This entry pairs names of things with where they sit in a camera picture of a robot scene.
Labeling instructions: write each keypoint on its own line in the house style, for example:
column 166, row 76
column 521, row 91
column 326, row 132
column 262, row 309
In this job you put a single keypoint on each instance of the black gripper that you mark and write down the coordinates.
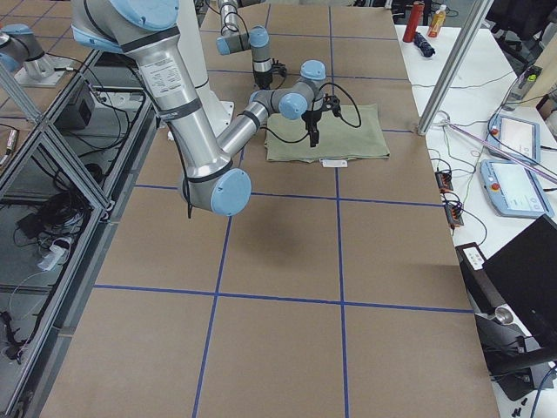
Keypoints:
column 312, row 117
column 262, row 80

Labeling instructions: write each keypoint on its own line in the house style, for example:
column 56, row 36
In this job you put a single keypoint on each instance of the olive green long-sleeve shirt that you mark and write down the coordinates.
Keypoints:
column 285, row 139

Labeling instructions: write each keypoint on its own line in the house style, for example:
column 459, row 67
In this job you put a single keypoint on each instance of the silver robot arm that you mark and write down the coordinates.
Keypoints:
column 148, row 33
column 234, row 37

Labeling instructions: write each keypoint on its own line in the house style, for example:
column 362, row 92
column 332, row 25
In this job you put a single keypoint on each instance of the white clothing price tag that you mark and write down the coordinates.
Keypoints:
column 334, row 163

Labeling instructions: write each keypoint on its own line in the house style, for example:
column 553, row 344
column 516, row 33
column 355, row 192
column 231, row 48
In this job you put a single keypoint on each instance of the orange black connector module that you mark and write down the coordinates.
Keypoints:
column 444, row 181

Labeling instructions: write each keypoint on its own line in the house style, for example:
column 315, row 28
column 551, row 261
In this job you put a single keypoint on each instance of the folded dark blue umbrella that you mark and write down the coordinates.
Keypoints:
column 423, row 45

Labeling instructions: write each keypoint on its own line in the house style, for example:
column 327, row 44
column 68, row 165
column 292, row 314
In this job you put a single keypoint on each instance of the silver reacher grabber stick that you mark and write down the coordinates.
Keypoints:
column 537, row 168

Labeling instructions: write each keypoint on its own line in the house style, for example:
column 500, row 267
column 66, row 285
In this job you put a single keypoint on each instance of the red cylindrical bottle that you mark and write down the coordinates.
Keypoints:
column 413, row 21

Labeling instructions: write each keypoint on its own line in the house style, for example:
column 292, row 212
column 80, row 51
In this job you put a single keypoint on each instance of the orange drink bottle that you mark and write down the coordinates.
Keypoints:
column 437, row 22

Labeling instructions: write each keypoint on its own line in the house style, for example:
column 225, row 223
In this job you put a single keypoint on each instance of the dark brown box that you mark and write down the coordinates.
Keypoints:
column 76, row 115

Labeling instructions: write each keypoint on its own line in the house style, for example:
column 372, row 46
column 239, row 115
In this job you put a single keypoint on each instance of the far blue teach pendant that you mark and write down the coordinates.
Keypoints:
column 515, row 136

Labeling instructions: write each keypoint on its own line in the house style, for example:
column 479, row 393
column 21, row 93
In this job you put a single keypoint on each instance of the blue teach pendant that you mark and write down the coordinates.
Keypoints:
column 513, row 190
column 515, row 136

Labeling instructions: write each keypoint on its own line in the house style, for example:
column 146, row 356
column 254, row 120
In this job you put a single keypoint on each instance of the near blue teach pendant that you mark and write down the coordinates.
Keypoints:
column 513, row 190

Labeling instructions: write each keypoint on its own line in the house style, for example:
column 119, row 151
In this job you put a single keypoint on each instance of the black laptop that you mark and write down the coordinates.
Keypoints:
column 522, row 275

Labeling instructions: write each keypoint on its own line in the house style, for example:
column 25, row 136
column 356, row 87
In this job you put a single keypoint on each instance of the black monitor stand base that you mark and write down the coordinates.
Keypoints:
column 519, row 364

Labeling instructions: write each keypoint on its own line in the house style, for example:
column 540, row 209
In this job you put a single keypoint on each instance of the aluminium frame post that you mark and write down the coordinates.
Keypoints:
column 454, row 61

